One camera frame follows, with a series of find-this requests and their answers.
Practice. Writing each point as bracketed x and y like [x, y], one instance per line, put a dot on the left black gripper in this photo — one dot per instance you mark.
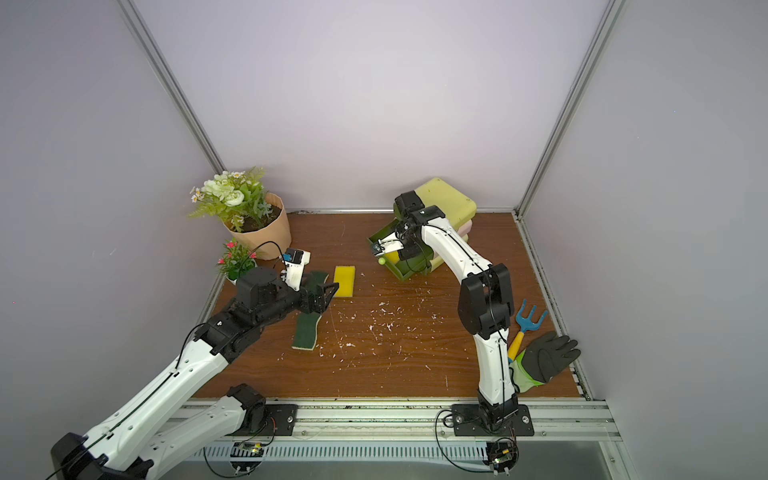
[318, 304]

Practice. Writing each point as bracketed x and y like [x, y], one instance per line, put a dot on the yellow side up sponge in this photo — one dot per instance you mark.
[344, 276]

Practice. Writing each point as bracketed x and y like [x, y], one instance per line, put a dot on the yellow green sponge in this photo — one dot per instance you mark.
[306, 333]
[315, 281]

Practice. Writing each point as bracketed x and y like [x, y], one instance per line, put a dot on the green pink drawer cabinet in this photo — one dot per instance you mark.
[459, 210]

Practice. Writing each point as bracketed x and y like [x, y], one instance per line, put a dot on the large yellow sponge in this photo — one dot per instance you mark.
[392, 257]

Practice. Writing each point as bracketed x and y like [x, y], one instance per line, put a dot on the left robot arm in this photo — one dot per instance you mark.
[131, 443]

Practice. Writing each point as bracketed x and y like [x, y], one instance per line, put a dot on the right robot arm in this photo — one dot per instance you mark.
[485, 303]

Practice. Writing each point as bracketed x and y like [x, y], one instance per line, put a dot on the pink flowers small plant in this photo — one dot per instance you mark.
[236, 259]

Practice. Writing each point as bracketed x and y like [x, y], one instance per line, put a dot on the white flowers green plant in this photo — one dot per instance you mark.
[236, 198]

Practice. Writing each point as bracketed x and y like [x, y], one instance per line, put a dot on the blue garden rake tool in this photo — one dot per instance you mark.
[525, 321]

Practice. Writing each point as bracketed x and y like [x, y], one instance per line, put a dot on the black glove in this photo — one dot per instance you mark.
[543, 359]

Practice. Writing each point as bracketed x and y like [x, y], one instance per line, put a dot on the left electronics board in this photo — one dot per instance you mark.
[245, 457]

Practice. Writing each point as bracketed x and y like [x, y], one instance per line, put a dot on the electronics board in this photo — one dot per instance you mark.
[502, 455]
[245, 457]

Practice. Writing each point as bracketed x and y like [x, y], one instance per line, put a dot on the right electronics board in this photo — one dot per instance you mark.
[502, 455]

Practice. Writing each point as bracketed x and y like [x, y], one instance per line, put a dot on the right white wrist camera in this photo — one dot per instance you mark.
[389, 244]

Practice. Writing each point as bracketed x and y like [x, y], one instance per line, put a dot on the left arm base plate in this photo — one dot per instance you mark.
[276, 419]

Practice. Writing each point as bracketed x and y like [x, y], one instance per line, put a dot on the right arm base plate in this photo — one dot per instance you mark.
[473, 420]

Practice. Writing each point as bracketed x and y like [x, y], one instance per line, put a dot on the aluminium front rail frame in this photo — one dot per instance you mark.
[417, 430]

